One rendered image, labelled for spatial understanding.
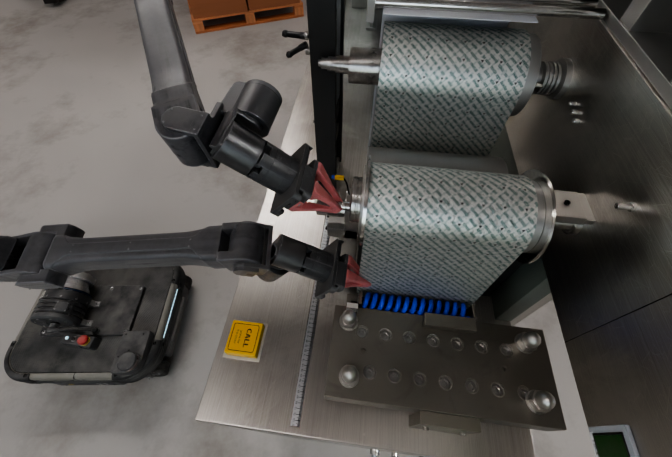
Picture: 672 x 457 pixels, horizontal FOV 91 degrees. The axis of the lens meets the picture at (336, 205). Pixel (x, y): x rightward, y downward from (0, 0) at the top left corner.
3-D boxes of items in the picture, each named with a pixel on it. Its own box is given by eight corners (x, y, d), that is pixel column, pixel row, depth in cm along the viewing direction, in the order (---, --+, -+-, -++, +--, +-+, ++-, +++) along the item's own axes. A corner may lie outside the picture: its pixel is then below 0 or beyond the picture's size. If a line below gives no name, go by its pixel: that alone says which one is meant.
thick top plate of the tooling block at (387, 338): (335, 314, 71) (335, 304, 66) (528, 337, 68) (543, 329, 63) (324, 399, 61) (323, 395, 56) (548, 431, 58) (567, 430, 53)
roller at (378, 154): (365, 173, 75) (369, 133, 65) (480, 184, 73) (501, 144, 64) (361, 217, 68) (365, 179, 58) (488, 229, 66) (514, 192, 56)
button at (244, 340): (235, 322, 76) (233, 319, 75) (265, 326, 76) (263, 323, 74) (226, 354, 72) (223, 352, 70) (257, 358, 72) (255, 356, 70)
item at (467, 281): (356, 290, 69) (362, 247, 55) (470, 303, 68) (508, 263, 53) (356, 292, 69) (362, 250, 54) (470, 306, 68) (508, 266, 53)
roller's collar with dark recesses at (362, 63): (351, 71, 66) (352, 39, 61) (380, 73, 66) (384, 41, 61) (347, 90, 63) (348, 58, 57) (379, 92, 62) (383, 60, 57)
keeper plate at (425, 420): (408, 415, 65) (419, 410, 56) (460, 422, 64) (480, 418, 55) (408, 430, 63) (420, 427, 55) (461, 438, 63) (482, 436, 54)
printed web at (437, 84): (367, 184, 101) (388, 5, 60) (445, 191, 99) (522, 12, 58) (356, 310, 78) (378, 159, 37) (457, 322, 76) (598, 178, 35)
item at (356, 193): (354, 167, 55) (351, 192, 49) (366, 168, 55) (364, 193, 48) (351, 204, 59) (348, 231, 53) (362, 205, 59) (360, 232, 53)
